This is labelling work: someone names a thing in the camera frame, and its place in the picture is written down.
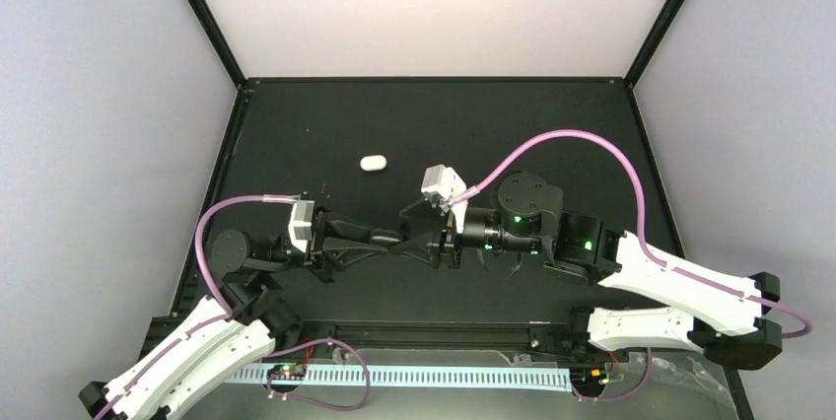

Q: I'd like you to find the white slotted cable duct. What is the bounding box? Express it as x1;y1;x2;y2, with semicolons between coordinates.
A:
225;364;576;394

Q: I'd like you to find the right black frame post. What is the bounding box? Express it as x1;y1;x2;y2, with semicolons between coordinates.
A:
624;0;686;90

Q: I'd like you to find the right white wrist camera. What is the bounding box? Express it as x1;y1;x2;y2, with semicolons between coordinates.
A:
421;164;468;235

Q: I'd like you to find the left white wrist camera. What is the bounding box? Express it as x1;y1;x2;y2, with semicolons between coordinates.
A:
288;200;314;253

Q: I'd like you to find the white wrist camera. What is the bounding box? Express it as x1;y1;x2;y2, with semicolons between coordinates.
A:
421;164;468;235
288;200;314;253

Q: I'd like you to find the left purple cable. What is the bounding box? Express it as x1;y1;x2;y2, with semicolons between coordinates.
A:
91;193;374;420

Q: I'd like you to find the black front mounting rail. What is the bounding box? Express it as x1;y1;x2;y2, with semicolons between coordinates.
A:
266;315;610;367

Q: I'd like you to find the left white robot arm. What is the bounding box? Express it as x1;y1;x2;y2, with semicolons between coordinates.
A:
79;194;403;419

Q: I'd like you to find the left black frame post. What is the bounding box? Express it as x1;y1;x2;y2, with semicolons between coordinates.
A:
186;0;246;89

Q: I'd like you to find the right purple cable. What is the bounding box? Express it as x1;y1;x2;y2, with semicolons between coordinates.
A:
447;129;815;404

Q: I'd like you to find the purple cable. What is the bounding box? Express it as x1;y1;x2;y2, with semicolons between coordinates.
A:
91;193;374;420
447;129;815;404

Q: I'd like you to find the white earbud charging case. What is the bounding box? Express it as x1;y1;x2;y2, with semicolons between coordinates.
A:
359;155;387;173

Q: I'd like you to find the black frame post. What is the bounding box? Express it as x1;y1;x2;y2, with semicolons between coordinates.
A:
186;0;246;89
624;0;686;90

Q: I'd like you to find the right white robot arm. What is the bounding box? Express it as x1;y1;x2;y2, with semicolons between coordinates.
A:
392;166;783;371

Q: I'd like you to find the black earbud charging case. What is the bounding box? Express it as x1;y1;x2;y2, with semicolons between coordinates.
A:
368;229;406;247

